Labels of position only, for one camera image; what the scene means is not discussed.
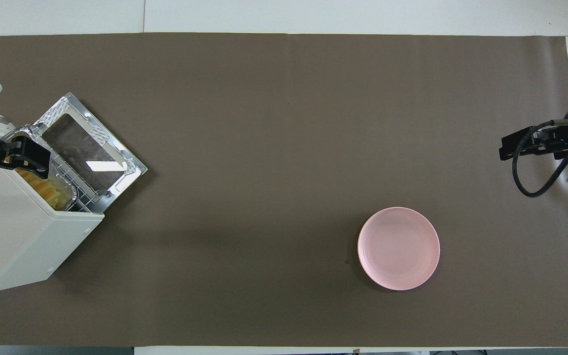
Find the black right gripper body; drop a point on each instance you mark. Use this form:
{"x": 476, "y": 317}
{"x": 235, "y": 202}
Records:
{"x": 548, "y": 143}

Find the sliced yellow bread loaf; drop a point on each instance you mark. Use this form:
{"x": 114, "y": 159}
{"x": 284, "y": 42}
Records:
{"x": 42, "y": 187}

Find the aluminium foil tray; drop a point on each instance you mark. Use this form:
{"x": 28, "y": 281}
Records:
{"x": 64, "y": 190}

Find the white toaster oven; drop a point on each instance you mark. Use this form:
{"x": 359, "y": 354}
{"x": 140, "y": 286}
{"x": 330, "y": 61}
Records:
{"x": 8, "y": 236}

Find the glass oven door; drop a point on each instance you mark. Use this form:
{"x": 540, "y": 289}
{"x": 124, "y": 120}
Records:
{"x": 131, "y": 167}

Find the pink round plate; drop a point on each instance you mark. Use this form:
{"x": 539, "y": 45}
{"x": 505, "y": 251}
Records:
{"x": 397, "y": 249}

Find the brown table mat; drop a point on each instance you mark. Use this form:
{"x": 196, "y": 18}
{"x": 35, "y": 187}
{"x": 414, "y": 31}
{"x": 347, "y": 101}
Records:
{"x": 264, "y": 197}

